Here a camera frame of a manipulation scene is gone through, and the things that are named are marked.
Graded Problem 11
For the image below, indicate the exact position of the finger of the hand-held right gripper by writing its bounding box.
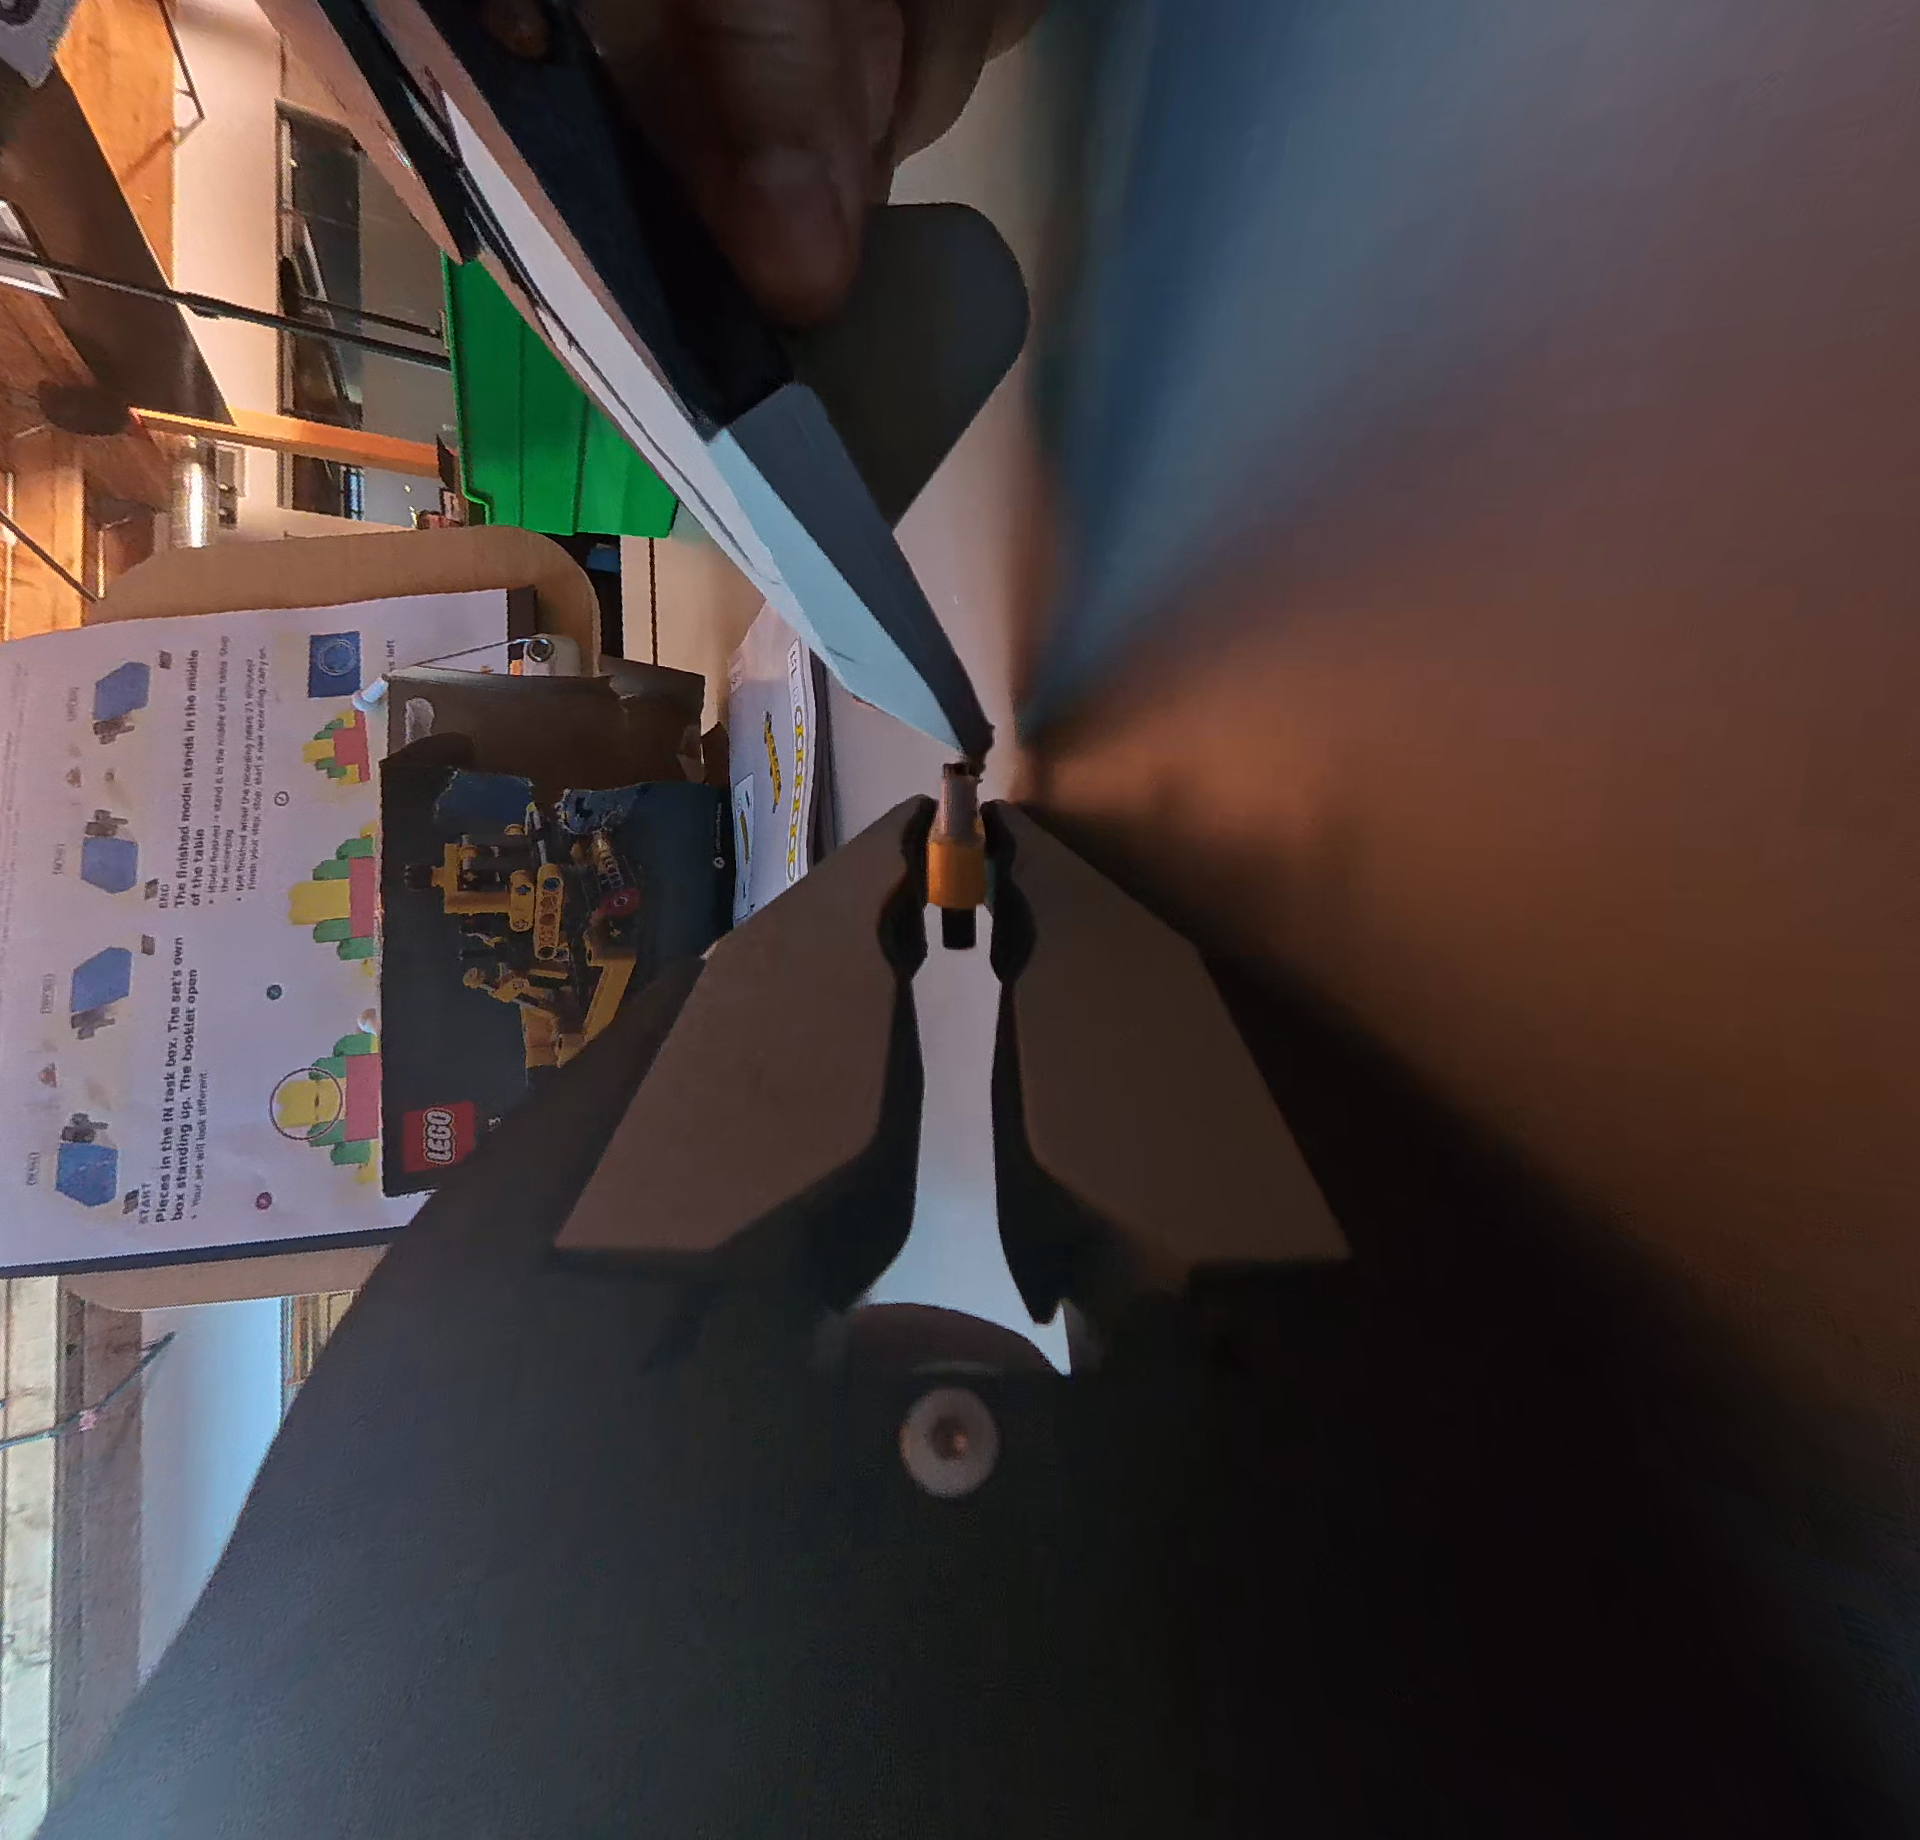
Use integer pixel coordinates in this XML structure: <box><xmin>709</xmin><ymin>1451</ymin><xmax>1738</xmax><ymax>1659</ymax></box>
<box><xmin>442</xmin><ymin>89</ymin><xmax>997</xmax><ymax>758</ymax></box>

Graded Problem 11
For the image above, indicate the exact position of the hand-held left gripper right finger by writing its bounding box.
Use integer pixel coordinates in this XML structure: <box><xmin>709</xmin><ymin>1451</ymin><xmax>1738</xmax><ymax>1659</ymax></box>
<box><xmin>983</xmin><ymin>800</ymin><xmax>1353</xmax><ymax>1329</ymax></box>

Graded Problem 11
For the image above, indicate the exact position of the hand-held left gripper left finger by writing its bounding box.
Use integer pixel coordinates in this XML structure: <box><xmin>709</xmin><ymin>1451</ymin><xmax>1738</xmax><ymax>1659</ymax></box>
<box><xmin>551</xmin><ymin>795</ymin><xmax>939</xmax><ymax>1320</ymax></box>

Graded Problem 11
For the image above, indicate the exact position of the lego instruction booklet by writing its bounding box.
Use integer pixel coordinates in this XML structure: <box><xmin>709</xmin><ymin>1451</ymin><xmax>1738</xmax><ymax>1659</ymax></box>
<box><xmin>724</xmin><ymin>606</ymin><xmax>829</xmax><ymax>930</ymax></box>

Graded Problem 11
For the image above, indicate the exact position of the lego set box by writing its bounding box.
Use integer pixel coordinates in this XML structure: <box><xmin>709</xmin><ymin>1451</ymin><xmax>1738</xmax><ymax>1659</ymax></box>
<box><xmin>376</xmin><ymin>669</ymin><xmax>740</xmax><ymax>1201</ymax></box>

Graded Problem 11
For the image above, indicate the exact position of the person's right hand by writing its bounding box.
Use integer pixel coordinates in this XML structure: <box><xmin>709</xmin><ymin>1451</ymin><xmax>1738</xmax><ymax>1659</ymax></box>
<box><xmin>534</xmin><ymin>0</ymin><xmax>1063</xmax><ymax>331</ymax></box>

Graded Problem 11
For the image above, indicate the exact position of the green plastic bin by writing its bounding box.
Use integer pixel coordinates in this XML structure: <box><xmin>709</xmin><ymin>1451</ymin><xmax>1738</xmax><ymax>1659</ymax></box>
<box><xmin>440</xmin><ymin>251</ymin><xmax>678</xmax><ymax>538</ymax></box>

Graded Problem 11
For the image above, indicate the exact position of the window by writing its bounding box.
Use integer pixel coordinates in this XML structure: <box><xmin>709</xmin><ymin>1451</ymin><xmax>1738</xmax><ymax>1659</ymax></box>
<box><xmin>274</xmin><ymin>104</ymin><xmax>453</xmax><ymax>522</ymax></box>

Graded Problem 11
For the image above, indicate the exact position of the black metal rod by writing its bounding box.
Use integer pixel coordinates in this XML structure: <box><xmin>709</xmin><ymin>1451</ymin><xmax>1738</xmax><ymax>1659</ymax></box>
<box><xmin>0</xmin><ymin>250</ymin><xmax>453</xmax><ymax>370</ymax></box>

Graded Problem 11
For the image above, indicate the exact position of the printed instruction sheet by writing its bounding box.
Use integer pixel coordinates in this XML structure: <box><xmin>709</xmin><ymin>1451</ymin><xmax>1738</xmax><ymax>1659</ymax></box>
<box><xmin>0</xmin><ymin>585</ymin><xmax>525</xmax><ymax>1272</ymax></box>

